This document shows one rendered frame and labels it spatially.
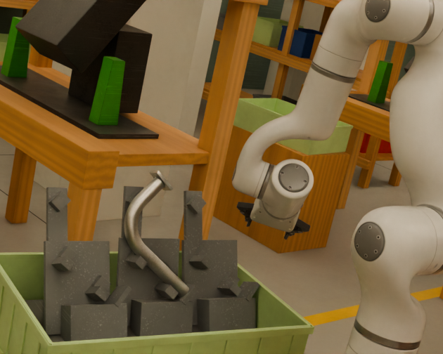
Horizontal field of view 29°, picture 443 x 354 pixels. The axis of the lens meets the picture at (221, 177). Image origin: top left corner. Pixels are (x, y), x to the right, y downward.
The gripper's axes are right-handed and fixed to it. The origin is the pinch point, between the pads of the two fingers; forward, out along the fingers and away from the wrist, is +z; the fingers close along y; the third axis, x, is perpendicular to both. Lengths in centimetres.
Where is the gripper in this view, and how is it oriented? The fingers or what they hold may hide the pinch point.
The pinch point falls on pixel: (268, 225)
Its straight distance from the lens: 197.6
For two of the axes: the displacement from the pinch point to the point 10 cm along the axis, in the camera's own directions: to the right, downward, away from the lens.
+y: -9.5, -3.2, 0.2
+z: -1.0, 3.5, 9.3
